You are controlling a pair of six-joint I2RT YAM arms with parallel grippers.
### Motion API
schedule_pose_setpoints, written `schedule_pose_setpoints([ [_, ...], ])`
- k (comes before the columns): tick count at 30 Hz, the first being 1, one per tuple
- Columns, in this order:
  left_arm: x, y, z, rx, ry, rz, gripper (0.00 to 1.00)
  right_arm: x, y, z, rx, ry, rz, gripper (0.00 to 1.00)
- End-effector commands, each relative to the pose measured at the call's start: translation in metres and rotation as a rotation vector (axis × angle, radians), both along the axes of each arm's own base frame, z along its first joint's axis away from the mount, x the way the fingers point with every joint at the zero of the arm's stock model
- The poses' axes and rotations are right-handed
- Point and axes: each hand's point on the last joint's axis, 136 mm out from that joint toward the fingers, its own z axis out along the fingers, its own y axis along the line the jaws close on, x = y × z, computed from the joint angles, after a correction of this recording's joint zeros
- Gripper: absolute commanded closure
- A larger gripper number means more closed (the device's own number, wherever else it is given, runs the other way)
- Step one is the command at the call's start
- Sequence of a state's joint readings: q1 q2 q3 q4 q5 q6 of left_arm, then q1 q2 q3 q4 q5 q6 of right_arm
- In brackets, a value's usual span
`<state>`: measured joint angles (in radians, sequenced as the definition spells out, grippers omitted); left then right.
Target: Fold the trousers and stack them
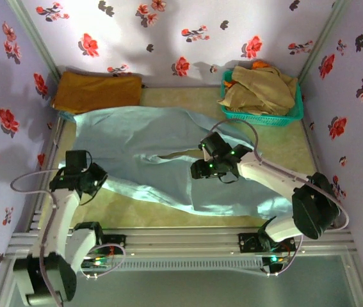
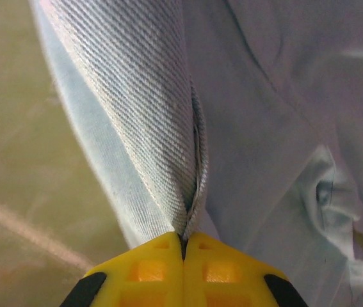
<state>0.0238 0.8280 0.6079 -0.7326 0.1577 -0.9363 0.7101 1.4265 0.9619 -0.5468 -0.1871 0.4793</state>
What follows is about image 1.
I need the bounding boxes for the lilac arm cable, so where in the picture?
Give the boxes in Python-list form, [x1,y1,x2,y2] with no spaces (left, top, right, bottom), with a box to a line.
[10,168,65,306]
[208,120,350,231]

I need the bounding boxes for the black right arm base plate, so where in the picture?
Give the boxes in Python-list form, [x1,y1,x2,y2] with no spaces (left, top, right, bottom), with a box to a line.
[238,232,297,254]

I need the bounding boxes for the light blue trousers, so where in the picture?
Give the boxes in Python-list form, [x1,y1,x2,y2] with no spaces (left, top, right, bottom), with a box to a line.
[72,105,294,221]

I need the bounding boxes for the orange garment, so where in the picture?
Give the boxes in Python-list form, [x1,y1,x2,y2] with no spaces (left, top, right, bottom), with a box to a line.
[224,59,273,89]

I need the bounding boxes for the lilac right arm cable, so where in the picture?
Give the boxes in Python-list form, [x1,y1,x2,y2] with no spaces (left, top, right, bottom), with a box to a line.
[208,120,350,231]

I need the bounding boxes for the khaki crumpled trousers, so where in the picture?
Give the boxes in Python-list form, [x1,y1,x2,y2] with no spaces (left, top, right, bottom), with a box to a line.
[216,65,298,116]

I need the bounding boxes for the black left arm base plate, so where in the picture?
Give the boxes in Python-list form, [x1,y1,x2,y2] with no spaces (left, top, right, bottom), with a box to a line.
[99,234,127,254]

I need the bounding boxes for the brown folded trousers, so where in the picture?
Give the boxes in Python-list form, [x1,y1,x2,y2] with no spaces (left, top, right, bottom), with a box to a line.
[50,70,143,115]

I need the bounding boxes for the grey slotted cable duct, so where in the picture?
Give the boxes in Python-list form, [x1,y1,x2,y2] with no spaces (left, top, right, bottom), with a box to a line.
[19,257,265,272]

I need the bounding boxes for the aluminium corner post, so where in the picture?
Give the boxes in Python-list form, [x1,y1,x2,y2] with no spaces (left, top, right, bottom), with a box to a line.
[298,0,350,83]
[6,0,62,77]

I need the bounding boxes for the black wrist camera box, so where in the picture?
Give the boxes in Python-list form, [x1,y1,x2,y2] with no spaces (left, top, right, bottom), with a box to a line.
[199,132,232,160]
[64,149,89,176]

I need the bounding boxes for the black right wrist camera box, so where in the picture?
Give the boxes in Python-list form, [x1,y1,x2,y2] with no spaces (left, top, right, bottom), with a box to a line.
[199,132,232,160]

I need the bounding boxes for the lilac base cable loop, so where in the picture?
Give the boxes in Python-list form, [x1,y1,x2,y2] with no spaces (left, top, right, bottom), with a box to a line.
[80,244,127,279]
[261,235,304,276]

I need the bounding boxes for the lilac left arm cable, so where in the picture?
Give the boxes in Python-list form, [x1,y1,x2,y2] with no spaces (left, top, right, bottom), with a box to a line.
[10,168,65,306]

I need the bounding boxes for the wide aluminium frame rail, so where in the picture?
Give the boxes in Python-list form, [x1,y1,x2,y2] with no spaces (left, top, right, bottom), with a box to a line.
[6,228,358,256]

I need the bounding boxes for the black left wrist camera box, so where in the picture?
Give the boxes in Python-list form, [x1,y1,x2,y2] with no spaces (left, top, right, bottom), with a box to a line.
[64,149,89,176]

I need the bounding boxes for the green-lit circuit board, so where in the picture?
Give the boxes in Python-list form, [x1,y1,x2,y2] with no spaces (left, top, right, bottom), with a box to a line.
[83,254,113,269]
[261,252,291,268]

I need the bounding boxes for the blue denim folded jeans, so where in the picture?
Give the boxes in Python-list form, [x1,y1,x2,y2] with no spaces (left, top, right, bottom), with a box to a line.
[57,110,77,122]

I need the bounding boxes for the aluminium table edge rail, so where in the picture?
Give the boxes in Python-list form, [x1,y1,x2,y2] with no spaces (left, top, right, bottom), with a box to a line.
[27,114,67,231]
[300,117,322,175]
[141,83,225,90]

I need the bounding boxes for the teal plastic basket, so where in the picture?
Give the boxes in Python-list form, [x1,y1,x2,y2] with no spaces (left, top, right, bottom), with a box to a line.
[220,69,304,127]

